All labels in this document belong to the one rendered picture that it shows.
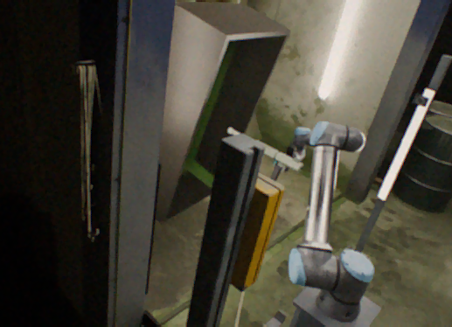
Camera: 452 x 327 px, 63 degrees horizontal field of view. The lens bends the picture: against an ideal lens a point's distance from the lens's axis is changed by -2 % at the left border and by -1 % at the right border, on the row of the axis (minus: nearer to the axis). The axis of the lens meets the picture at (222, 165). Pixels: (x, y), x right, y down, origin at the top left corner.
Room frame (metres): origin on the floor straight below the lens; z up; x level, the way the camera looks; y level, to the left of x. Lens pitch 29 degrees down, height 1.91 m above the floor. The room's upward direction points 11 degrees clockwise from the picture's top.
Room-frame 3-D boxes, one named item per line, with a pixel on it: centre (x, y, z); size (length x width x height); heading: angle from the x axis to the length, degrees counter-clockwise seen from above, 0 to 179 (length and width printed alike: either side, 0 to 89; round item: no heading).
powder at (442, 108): (4.21, -2.34, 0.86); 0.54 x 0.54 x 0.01
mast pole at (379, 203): (2.38, -1.20, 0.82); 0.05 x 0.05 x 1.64; 53
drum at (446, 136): (3.58, -2.17, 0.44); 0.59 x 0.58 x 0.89; 157
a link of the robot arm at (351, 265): (1.23, -0.63, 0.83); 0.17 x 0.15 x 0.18; 92
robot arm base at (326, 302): (1.23, -0.64, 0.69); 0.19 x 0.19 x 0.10
